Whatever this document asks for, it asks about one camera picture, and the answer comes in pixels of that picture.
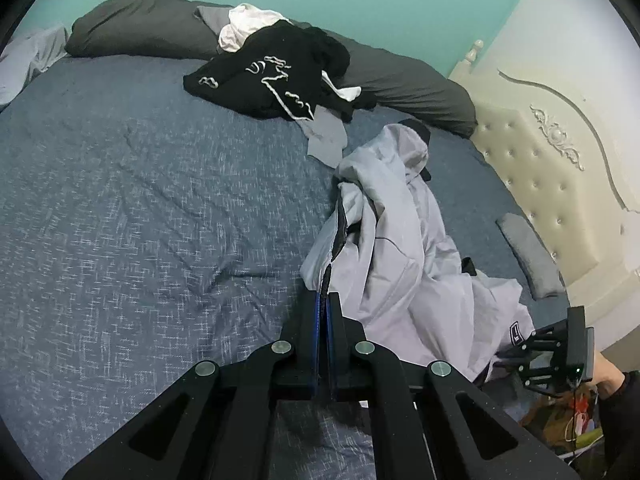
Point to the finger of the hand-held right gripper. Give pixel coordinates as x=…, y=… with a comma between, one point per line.
x=550, y=377
x=547, y=342

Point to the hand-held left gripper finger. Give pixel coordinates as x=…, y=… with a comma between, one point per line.
x=320, y=325
x=331, y=330

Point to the grey jacket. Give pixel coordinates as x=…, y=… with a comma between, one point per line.
x=400, y=240

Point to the colourful clutter heap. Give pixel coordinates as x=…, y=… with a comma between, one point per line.
x=555, y=420

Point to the small grey folded cloth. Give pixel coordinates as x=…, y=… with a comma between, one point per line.
x=532, y=257

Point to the cream tufted headboard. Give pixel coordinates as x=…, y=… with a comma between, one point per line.
x=560, y=170

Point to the grey garment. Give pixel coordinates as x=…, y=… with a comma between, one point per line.
x=325, y=137

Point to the black printed garment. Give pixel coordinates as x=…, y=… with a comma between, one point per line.
x=260, y=80

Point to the white garment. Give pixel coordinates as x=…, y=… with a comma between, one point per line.
x=245, y=22

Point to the grey pillowcase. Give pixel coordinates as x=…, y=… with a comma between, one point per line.
x=212, y=20

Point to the light grey blanket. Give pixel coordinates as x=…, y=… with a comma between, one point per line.
x=27, y=65

